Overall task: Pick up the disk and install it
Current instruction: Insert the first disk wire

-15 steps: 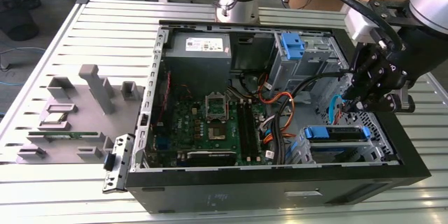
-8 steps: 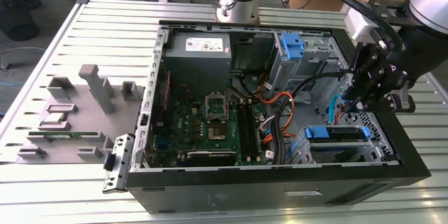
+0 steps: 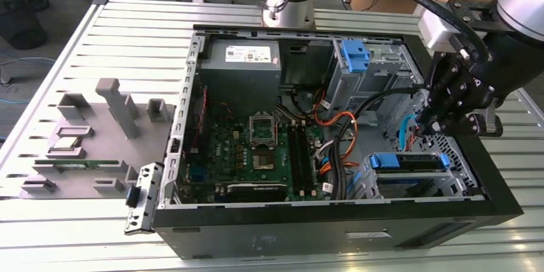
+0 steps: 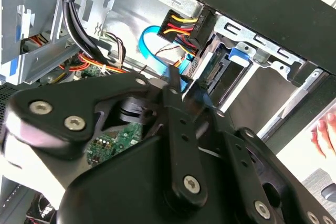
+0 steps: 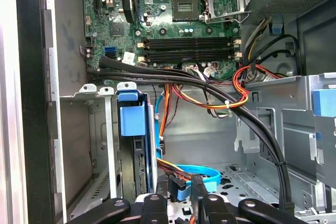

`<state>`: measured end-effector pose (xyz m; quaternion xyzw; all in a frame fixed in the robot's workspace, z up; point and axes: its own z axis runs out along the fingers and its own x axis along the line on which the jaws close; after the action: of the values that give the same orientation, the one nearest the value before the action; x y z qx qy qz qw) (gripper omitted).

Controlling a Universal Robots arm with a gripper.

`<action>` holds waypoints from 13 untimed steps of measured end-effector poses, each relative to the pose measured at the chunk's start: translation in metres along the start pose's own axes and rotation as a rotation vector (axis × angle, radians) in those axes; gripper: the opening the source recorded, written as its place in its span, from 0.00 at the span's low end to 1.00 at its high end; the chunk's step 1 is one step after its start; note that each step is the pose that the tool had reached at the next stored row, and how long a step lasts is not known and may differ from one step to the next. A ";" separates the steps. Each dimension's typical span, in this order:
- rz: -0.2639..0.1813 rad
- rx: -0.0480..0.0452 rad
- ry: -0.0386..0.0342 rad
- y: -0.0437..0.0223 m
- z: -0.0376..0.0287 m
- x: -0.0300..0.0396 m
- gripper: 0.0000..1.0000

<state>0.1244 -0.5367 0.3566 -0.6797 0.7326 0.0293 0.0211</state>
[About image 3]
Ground red black fan wire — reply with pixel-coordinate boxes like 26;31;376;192
194;89;234;155

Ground black PC case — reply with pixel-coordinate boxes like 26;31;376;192
151;24;524;259

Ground black waste bin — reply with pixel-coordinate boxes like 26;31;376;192
0;0;52;50

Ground orange yellow wire bundle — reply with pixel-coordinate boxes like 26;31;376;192
314;111;360;171

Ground black gripper finger link bars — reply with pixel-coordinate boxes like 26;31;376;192
466;108;506;138

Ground metal drive cage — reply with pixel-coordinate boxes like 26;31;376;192
327;38;426;112

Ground black cable bundle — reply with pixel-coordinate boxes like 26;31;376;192
331;85;428;199

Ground silver CPU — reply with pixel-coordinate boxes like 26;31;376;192
48;138;84;154

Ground blue data wire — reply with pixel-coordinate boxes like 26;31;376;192
399;114;422;152

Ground black graphics card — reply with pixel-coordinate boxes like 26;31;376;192
216;182;288;203

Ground green RAM stick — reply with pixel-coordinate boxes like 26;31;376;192
36;160;120;171

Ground blue floor cable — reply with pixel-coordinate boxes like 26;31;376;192
0;95;30;106
0;56;55;64

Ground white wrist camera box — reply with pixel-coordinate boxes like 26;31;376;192
419;13;466;50

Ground blue drive latch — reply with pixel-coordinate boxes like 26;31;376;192
339;39;371;74

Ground metal socket cover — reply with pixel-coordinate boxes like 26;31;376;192
248;111;280;149

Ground grey power supply unit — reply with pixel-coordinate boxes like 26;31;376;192
199;39;284;107

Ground orange red power wire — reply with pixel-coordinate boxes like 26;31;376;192
406;124;426;152

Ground black gripper finger with plate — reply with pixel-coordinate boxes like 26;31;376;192
419;52;468;136

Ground green motherboard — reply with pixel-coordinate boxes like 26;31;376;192
182;111;336;203

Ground metal slot retainer bracket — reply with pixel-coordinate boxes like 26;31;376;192
123;162;166;235

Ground grey parts rack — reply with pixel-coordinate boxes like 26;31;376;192
19;77;178;201

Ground blue expansion slot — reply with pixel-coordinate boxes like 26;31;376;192
190;164;206;184

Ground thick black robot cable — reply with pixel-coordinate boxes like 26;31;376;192
380;0;496;62

